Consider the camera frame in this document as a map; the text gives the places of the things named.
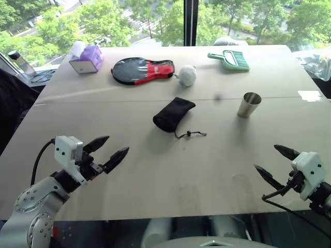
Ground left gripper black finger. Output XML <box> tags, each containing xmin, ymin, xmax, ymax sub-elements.
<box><xmin>83</xmin><ymin>135</ymin><xmax>110</xmax><ymax>154</ymax></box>
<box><xmin>102</xmin><ymin>146</ymin><xmax>130</xmax><ymax>175</ymax></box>

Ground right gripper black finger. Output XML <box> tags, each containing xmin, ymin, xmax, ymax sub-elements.
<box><xmin>274</xmin><ymin>144</ymin><xmax>301</xmax><ymax>162</ymax></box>
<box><xmin>253</xmin><ymin>164</ymin><xmax>287</xmax><ymax>192</ymax></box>

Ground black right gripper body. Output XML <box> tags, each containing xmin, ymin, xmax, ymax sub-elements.
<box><xmin>285</xmin><ymin>169</ymin><xmax>306</xmax><ymax>194</ymax></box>

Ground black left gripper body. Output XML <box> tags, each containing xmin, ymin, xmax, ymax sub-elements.
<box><xmin>74</xmin><ymin>151</ymin><xmax>107</xmax><ymax>181</ymax></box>

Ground stainless steel cup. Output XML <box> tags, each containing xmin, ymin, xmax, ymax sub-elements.
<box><xmin>237</xmin><ymin>92</ymin><xmax>262</xmax><ymax>119</ymax></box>

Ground black drawstring pouch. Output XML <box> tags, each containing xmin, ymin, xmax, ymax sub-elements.
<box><xmin>152</xmin><ymin>97</ymin><xmax>207</xmax><ymax>139</ymax></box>

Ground clear plastic bag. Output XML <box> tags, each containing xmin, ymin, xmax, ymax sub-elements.
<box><xmin>294</xmin><ymin>50</ymin><xmax>331</xmax><ymax>81</ymax></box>

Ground grey rounded leg shape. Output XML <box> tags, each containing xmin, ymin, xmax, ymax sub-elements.
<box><xmin>143</xmin><ymin>218</ymin><xmax>172</xmax><ymax>248</ymax></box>

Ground black red paddle case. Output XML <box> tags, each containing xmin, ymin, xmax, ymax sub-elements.
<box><xmin>111</xmin><ymin>57</ymin><xmax>176</xmax><ymax>87</ymax></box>

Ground purple house tissue box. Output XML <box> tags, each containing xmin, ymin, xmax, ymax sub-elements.
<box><xmin>68</xmin><ymin>45</ymin><xmax>104</xmax><ymax>75</ymax></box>

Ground black fabric chair back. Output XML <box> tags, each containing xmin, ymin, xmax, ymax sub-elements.
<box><xmin>0</xmin><ymin>68</ymin><xmax>40</xmax><ymax>156</ymax></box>

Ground silver robot torso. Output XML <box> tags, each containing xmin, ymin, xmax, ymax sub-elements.
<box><xmin>154</xmin><ymin>233</ymin><xmax>260</xmax><ymax>248</ymax></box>

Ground mint green dustpan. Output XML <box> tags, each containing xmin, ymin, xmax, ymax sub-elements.
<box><xmin>207</xmin><ymin>49</ymin><xmax>251</xmax><ymax>72</ymax></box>

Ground white paper roll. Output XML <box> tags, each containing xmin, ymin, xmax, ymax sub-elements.
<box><xmin>70</xmin><ymin>41</ymin><xmax>87</xmax><ymax>58</ymax></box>

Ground green hand brush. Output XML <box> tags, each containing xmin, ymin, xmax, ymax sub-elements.
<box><xmin>223</xmin><ymin>50</ymin><xmax>250</xmax><ymax>69</ymax></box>

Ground clear bottle black cap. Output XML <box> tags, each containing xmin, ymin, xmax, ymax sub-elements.
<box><xmin>7</xmin><ymin>50</ymin><xmax>36</xmax><ymax>78</ymax></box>

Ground white fluffy ball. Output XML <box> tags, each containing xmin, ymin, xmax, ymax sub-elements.
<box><xmin>178</xmin><ymin>64</ymin><xmax>198</xmax><ymax>87</ymax></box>

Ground grey rounded object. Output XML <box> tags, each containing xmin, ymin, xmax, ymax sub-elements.
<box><xmin>214</xmin><ymin>36</ymin><xmax>249</xmax><ymax>47</ymax></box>

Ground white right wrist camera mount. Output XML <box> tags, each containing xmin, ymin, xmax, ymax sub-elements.
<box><xmin>291</xmin><ymin>151</ymin><xmax>327</xmax><ymax>201</ymax></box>

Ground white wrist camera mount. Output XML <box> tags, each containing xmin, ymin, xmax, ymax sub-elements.
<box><xmin>54</xmin><ymin>135</ymin><xmax>87</xmax><ymax>185</ymax></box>
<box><xmin>291</xmin><ymin>151</ymin><xmax>327</xmax><ymax>201</ymax></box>

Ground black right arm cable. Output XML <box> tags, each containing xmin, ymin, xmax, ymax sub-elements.
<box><xmin>261</xmin><ymin>185</ymin><xmax>331</xmax><ymax>233</ymax></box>

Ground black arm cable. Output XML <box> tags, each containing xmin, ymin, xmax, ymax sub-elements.
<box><xmin>261</xmin><ymin>185</ymin><xmax>331</xmax><ymax>233</ymax></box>
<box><xmin>30</xmin><ymin>138</ymin><xmax>56</xmax><ymax>185</ymax></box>

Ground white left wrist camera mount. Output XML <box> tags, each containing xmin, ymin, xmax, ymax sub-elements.
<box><xmin>54</xmin><ymin>135</ymin><xmax>87</xmax><ymax>185</ymax></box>

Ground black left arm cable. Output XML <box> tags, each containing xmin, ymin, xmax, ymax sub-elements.
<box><xmin>30</xmin><ymin>138</ymin><xmax>56</xmax><ymax>185</ymax></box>

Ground black tangled cables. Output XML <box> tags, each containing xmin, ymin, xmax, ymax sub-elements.
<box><xmin>29</xmin><ymin>69</ymin><xmax>56</xmax><ymax>84</ymax></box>

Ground black window frame post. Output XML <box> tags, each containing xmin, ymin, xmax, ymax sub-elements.
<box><xmin>183</xmin><ymin>0</ymin><xmax>199</xmax><ymax>48</ymax></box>

